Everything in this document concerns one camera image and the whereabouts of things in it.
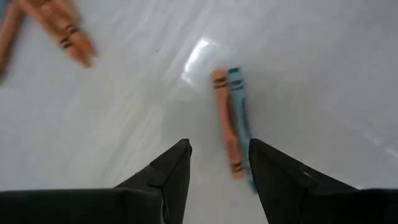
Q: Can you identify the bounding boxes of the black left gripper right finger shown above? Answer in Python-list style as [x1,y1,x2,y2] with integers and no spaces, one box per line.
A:
[248,138,398,224]

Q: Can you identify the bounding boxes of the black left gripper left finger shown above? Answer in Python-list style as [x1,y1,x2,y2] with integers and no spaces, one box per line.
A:
[0,138,193,224]

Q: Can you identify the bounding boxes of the blue crayon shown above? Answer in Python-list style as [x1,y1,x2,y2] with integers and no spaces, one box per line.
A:
[226,67,259,194]

